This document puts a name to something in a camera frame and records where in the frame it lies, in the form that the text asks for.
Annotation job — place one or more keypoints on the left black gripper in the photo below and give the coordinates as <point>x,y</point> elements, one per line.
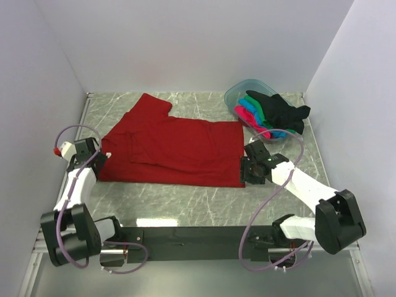
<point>100,156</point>

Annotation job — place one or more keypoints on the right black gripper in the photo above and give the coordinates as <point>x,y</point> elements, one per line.
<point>244,176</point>

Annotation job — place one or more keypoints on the red t shirt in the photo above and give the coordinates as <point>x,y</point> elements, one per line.
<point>148,145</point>

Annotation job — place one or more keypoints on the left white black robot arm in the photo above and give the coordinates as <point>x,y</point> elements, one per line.
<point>69,230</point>

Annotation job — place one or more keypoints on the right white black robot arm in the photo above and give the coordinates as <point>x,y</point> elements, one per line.
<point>337,220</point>

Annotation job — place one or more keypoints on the blue t shirt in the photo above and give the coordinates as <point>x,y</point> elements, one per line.
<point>277,134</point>

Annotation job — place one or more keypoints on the pink t shirt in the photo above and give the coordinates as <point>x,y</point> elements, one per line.
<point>252,120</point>

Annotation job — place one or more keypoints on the black t shirt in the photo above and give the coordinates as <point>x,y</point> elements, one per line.
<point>277,113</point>

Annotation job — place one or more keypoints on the clear plastic bin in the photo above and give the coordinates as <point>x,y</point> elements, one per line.
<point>238,91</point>

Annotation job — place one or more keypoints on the green t shirt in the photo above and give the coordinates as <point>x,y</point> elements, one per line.
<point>254,106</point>

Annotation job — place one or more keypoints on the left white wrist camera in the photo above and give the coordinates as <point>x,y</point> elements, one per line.
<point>66,151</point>

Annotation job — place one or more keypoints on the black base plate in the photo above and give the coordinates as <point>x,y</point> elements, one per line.
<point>167,243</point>

